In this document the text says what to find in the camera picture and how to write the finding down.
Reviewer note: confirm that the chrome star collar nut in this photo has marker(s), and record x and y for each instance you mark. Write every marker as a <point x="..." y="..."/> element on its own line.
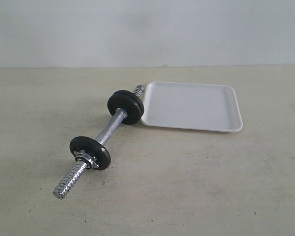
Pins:
<point x="90" y="161"/>

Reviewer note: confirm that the white plastic tray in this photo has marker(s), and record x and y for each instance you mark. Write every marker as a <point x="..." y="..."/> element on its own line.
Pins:
<point x="193" y="106"/>

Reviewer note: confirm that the black round plastic disc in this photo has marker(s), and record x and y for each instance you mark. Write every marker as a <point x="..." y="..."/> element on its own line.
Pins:
<point x="93" y="148"/>

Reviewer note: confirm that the black weight plate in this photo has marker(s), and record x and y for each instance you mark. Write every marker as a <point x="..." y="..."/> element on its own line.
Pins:
<point x="128" y="104"/>
<point x="134" y="96"/>

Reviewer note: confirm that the chrome threaded dumbbell bar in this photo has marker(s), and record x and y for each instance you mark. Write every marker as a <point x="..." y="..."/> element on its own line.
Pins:
<point x="66" y="184"/>

